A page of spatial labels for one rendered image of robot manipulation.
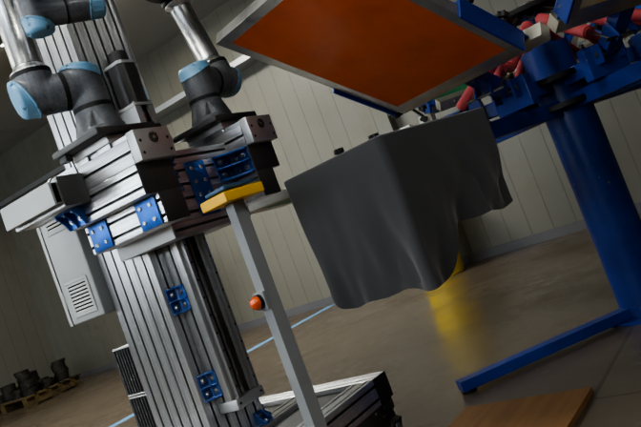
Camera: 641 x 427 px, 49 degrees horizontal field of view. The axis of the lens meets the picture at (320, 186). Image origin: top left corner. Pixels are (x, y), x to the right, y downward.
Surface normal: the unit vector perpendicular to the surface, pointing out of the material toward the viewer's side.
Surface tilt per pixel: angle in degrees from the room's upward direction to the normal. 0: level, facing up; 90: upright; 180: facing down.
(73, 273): 90
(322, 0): 153
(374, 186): 92
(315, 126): 90
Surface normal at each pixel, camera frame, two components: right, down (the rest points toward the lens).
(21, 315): 0.76, -0.32
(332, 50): -0.01, 0.94
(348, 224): -0.75, 0.28
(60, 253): -0.54, 0.15
